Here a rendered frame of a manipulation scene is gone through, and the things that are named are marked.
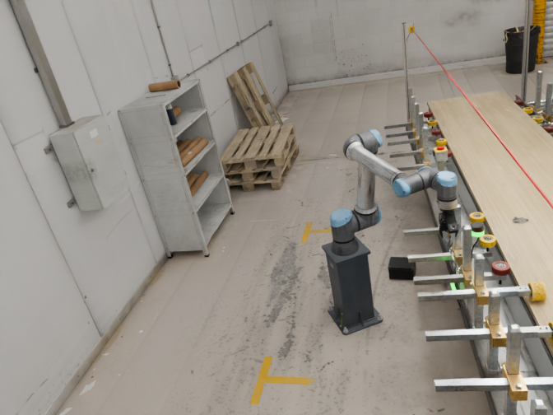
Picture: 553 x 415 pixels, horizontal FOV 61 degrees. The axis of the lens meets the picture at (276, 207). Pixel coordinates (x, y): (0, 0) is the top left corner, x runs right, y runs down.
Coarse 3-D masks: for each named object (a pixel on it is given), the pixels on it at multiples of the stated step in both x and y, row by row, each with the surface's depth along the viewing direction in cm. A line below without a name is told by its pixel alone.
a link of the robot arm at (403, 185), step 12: (348, 144) 266; (360, 144) 267; (348, 156) 267; (360, 156) 256; (372, 156) 250; (372, 168) 247; (384, 168) 239; (396, 168) 238; (384, 180) 240; (396, 180) 226; (408, 180) 224; (420, 180) 225; (396, 192) 229; (408, 192) 224
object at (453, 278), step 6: (426, 276) 238; (432, 276) 237; (438, 276) 236; (444, 276) 235; (450, 276) 234; (456, 276) 233; (462, 276) 232; (486, 276) 229; (492, 276) 229; (498, 276) 228; (504, 276) 227; (414, 282) 237; (420, 282) 236; (426, 282) 236; (432, 282) 235; (438, 282) 235; (444, 282) 234; (450, 282) 234
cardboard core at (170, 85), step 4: (176, 80) 439; (152, 84) 445; (156, 84) 444; (160, 84) 442; (164, 84) 441; (168, 84) 440; (172, 84) 439; (176, 84) 438; (180, 84) 445; (152, 88) 445; (156, 88) 444; (160, 88) 443; (164, 88) 442; (168, 88) 442; (172, 88) 441; (176, 88) 441
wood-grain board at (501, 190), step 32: (480, 96) 460; (448, 128) 400; (480, 128) 387; (512, 128) 374; (480, 160) 335; (512, 160) 326; (544, 160) 317; (480, 192) 294; (512, 192) 287; (544, 192) 280; (512, 224) 257; (544, 224) 251; (512, 256) 232; (544, 256) 228; (544, 320) 192
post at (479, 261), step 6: (474, 258) 204; (480, 258) 201; (474, 264) 206; (480, 264) 202; (474, 270) 207; (480, 270) 204; (474, 276) 209; (480, 276) 205; (480, 282) 207; (474, 300) 214; (474, 306) 216; (480, 306) 213; (474, 312) 217; (480, 312) 214; (474, 318) 219; (480, 318) 216; (474, 324) 220; (480, 324) 217
